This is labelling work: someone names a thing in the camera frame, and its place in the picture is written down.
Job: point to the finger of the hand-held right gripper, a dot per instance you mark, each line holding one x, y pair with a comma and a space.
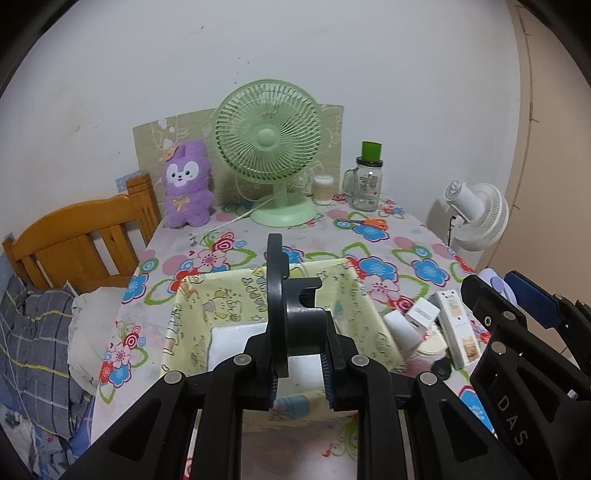
531, 300
489, 304

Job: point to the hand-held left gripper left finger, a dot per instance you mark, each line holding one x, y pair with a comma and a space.
272, 392

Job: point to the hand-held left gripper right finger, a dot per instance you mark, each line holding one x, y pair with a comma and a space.
328, 383

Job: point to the tall white printed box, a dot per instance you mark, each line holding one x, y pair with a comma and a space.
455, 323

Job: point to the black phone stand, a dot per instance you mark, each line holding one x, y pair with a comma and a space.
300, 332

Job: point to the small white box grey label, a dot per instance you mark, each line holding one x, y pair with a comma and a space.
422, 314

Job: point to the cream round container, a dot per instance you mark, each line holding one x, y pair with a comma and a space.
431, 346

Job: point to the small black item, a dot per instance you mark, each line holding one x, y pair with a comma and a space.
442, 369

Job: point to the white rounded box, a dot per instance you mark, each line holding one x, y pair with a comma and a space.
401, 332

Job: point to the yellow printed storage box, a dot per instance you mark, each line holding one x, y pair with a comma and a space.
221, 300

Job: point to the white standing fan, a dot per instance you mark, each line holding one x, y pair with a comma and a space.
480, 217

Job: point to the floral tablecloth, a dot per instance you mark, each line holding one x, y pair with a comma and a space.
323, 244

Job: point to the glass mug with green lid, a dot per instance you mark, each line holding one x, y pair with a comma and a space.
364, 189

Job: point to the clear cotton swab jar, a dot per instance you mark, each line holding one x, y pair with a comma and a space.
323, 191

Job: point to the purple plush toy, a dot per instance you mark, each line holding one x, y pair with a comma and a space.
187, 194

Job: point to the grey plaid blanket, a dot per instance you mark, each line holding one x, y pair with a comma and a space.
37, 332

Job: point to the blue floral bedsheet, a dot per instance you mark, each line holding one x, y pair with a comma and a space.
27, 429

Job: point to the green desk fan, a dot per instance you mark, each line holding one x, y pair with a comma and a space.
265, 138

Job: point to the wooden bed headboard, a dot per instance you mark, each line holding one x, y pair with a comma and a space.
46, 230

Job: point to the beige patterned wall mat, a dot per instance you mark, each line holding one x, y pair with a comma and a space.
152, 138

